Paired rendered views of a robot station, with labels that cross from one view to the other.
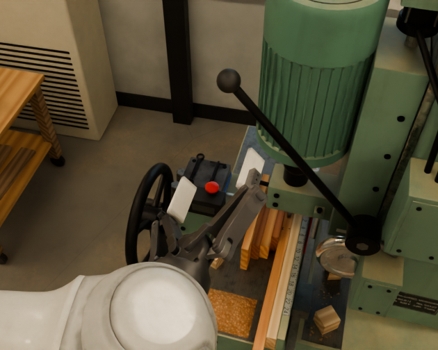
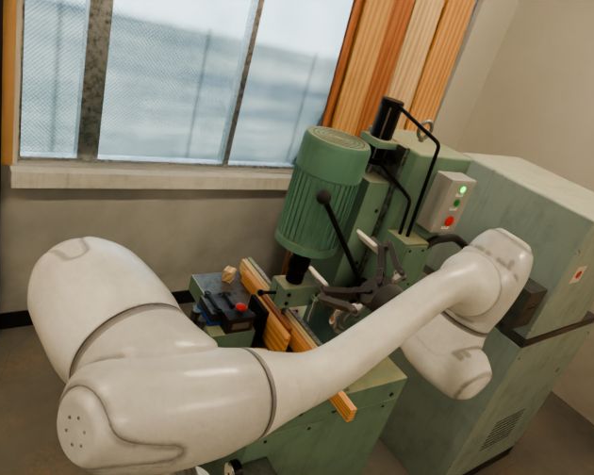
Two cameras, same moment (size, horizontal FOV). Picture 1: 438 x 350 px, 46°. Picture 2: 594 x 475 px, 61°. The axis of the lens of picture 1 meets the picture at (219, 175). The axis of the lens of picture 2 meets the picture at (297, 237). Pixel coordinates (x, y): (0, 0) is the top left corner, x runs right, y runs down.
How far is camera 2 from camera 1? 0.88 m
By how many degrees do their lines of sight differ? 48
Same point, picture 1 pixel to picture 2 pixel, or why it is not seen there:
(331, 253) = (341, 316)
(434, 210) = (415, 249)
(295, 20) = (345, 158)
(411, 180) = (400, 238)
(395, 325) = not seen: hidden behind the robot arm
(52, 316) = (479, 261)
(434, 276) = not seen: hidden behind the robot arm
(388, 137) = (369, 224)
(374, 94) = (367, 198)
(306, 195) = (307, 287)
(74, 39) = not seen: outside the picture
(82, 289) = (472, 252)
